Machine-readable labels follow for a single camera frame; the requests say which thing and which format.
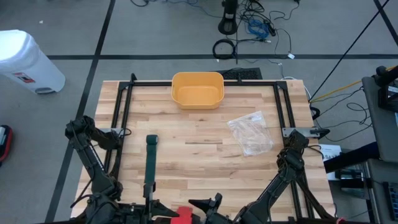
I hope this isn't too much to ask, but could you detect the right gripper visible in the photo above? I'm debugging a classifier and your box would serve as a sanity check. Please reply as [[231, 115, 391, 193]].
[[188, 193, 237, 224]]

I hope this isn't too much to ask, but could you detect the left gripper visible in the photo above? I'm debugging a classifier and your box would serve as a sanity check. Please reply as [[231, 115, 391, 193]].
[[124, 182, 180, 224]]

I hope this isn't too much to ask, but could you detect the red elastic bandage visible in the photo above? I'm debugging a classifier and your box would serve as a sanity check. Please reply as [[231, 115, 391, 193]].
[[170, 206, 194, 224]]

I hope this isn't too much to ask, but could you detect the green elastic bandage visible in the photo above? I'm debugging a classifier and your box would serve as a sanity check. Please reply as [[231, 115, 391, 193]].
[[143, 134, 159, 185]]

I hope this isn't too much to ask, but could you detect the clear plastic bag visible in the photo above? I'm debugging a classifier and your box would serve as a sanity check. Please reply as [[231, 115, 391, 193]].
[[226, 111, 274, 157]]

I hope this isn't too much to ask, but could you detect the yellow plastic bin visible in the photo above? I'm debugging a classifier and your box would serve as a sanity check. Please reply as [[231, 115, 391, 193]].
[[170, 71, 225, 110]]

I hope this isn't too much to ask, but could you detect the white printed box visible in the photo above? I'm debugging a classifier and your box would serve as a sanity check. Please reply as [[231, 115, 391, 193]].
[[320, 143, 343, 181]]

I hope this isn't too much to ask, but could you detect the black keyboard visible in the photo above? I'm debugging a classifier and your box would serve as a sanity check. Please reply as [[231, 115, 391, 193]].
[[216, 67, 263, 80]]

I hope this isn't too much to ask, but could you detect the black slanted beam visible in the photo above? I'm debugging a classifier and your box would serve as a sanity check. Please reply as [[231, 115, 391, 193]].
[[323, 141, 380, 174]]

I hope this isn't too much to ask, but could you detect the red and black device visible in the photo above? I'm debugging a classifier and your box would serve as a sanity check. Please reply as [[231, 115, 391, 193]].
[[0, 124, 14, 166]]

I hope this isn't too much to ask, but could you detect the grey equipment cabinet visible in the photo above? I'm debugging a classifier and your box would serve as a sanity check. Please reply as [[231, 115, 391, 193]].
[[334, 158, 398, 224]]

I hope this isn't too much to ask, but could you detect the black stand base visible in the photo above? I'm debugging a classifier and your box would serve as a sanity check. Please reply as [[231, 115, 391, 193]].
[[217, 0, 239, 35]]

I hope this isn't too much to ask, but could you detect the black power adapter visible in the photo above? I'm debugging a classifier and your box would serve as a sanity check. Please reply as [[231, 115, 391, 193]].
[[263, 19, 278, 37]]

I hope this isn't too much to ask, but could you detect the grey desk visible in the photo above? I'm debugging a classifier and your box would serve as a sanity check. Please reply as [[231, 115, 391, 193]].
[[362, 76, 398, 164]]

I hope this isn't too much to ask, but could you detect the white trash can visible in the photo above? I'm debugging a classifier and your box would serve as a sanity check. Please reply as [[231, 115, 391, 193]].
[[0, 29, 67, 95]]

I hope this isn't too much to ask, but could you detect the thin black slanted pole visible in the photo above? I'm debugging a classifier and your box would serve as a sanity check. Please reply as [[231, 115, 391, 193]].
[[309, 0, 391, 102]]

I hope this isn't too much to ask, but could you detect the black desk equipment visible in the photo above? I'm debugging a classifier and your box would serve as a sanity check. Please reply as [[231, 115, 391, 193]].
[[374, 65, 398, 113]]

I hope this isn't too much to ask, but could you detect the black cable loop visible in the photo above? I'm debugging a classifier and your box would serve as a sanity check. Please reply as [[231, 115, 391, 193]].
[[309, 105, 322, 121]]

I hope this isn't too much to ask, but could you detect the coiled black cable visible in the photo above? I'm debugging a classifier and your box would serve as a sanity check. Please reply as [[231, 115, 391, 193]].
[[212, 39, 238, 60]]

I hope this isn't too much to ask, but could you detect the yellow cable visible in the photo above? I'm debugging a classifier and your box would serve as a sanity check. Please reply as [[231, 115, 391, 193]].
[[309, 65, 398, 103]]

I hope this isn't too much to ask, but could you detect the blue coiled cable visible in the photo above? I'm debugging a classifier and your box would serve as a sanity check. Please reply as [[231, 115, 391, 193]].
[[247, 19, 271, 40]]

